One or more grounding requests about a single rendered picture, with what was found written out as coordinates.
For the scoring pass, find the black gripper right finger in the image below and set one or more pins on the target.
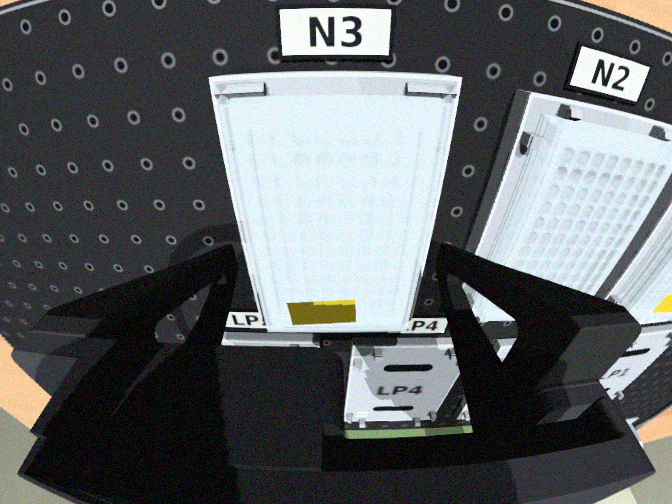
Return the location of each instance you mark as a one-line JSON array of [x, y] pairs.
[[565, 336]]

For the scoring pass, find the white control panel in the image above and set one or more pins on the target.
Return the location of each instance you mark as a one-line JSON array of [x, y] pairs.
[[631, 420]]

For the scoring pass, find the dark grey perforated base plate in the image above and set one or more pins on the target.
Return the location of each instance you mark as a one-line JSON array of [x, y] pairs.
[[111, 165]]

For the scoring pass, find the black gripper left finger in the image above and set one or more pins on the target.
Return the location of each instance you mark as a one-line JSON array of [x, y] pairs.
[[131, 310]]

